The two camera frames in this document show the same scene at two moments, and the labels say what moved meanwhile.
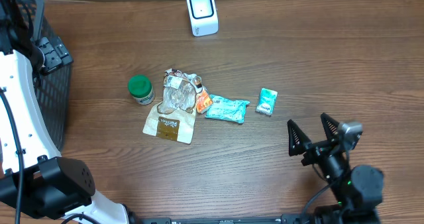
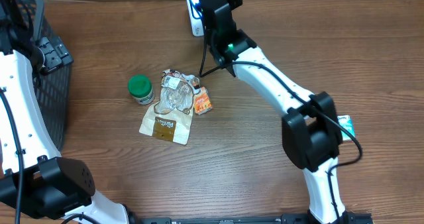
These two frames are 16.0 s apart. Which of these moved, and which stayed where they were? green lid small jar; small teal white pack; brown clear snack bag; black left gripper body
Moved: small teal white pack
Stayed: green lid small jar; black left gripper body; brown clear snack bag
